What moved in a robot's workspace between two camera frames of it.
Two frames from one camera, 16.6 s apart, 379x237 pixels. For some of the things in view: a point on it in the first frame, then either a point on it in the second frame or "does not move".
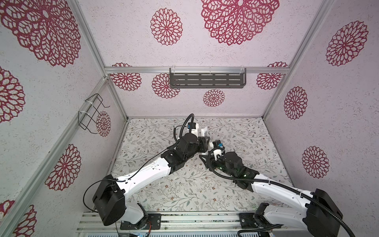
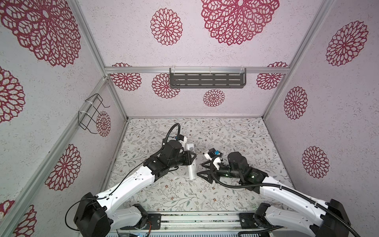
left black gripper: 203,144 → 188,161
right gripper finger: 206,158 → 207,172
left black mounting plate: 153,221 does not move
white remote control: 204,132 → 192,169
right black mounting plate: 247,221 does not move
